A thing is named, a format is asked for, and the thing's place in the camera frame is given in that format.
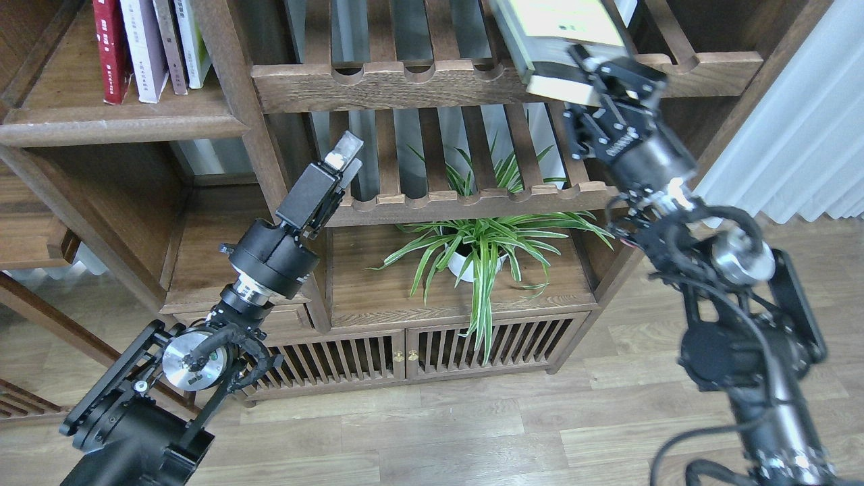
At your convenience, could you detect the yellow and black thick book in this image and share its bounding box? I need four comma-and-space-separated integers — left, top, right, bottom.
490, 1, 630, 107

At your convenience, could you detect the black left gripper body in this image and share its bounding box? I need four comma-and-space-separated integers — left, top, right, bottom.
222, 162, 352, 300

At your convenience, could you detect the dark wooden bookshelf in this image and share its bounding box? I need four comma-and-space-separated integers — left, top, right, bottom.
0, 0, 832, 409

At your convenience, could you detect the pale lilac paperback book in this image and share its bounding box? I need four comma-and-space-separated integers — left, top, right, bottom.
120, 0, 169, 103

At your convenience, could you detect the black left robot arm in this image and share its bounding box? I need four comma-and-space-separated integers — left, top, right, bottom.
59, 132, 363, 485

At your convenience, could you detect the white plant pot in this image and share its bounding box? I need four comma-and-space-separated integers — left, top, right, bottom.
448, 245, 508, 288

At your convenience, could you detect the red paperback book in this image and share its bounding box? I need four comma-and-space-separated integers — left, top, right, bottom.
92, 1, 133, 105

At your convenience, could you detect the green spider plant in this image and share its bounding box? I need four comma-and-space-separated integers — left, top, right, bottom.
368, 132, 616, 362

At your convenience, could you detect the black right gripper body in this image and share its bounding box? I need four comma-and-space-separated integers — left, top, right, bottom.
564, 57, 695, 196

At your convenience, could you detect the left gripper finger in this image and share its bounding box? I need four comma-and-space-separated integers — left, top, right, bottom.
324, 130, 364, 190

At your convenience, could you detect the brown upright book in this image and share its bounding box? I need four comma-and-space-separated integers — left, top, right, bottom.
153, 0, 188, 95

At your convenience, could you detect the white green upright book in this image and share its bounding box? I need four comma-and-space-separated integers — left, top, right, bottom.
175, 1, 212, 89

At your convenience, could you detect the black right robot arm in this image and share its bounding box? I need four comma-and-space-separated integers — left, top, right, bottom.
564, 44, 846, 485

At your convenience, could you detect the white curtain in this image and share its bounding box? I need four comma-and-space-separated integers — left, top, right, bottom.
695, 1, 863, 224

